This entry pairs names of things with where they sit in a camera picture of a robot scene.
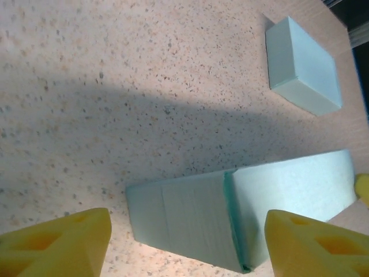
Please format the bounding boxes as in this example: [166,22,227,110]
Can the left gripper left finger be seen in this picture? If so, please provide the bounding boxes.
[0,207,112,277]

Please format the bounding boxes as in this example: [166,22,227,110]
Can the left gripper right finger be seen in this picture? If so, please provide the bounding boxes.
[264,209,369,277]

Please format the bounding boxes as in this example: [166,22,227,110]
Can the light blue paper box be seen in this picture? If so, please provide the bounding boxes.
[264,16,344,118]
[125,149,357,274]

